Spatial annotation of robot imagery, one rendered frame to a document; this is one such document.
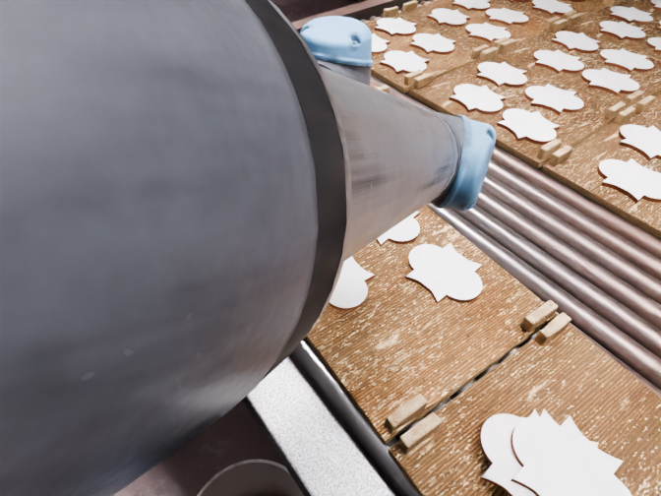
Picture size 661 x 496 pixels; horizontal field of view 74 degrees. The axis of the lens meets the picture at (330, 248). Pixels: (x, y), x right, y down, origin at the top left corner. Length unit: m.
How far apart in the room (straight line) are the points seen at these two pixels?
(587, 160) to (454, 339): 0.58
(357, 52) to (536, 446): 0.49
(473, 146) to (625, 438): 0.48
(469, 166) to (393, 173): 0.20
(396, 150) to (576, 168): 0.95
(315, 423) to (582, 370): 0.39
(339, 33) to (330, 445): 0.49
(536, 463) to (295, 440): 0.30
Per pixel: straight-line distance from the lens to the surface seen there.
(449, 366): 0.68
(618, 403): 0.74
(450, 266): 0.78
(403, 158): 0.17
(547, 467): 0.62
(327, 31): 0.48
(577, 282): 0.87
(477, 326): 0.73
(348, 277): 0.74
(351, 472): 0.63
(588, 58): 1.61
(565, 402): 0.71
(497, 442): 0.62
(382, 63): 1.38
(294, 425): 0.65
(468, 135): 0.36
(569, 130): 1.22
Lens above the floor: 1.52
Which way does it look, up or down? 48 degrees down
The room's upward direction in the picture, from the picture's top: straight up
